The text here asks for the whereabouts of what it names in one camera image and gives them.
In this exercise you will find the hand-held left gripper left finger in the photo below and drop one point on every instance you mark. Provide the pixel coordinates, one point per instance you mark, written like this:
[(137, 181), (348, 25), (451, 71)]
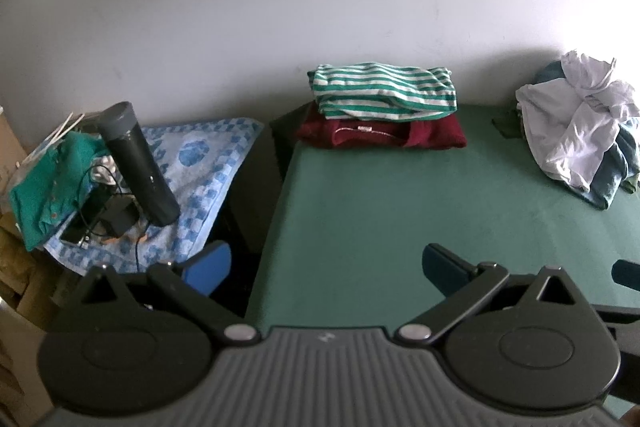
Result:
[(210, 264)]

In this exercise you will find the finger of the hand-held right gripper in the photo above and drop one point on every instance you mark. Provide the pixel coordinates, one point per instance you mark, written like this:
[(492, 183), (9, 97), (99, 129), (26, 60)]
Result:
[(627, 274), (625, 315)]

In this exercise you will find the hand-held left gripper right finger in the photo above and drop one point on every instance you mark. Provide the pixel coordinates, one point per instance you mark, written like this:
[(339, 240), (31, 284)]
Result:
[(440, 267)]

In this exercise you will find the green white striped shirt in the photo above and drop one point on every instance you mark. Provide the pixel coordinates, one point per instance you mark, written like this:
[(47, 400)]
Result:
[(380, 87)]

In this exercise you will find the dark green knit garment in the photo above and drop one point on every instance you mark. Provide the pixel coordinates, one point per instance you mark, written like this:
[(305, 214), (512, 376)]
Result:
[(632, 184)]

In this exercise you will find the black power adapter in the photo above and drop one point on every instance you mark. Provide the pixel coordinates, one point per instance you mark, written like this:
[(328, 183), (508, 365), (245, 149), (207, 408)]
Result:
[(120, 219)]

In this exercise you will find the blue patterned cloth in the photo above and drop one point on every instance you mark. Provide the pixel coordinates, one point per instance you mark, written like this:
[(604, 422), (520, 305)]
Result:
[(200, 157)]

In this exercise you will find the dark red garment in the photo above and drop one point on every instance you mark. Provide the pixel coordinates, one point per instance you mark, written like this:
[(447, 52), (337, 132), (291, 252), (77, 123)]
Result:
[(425, 134)]

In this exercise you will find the black phone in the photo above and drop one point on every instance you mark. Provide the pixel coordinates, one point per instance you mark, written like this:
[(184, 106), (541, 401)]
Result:
[(75, 234)]

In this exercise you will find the white garment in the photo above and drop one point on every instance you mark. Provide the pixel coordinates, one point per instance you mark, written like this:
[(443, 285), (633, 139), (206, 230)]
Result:
[(575, 132)]

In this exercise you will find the teal garment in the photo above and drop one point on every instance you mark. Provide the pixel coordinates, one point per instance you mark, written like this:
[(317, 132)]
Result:
[(45, 187)]

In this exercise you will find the cardboard box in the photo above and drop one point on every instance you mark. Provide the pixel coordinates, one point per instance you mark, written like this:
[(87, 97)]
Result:
[(15, 257)]

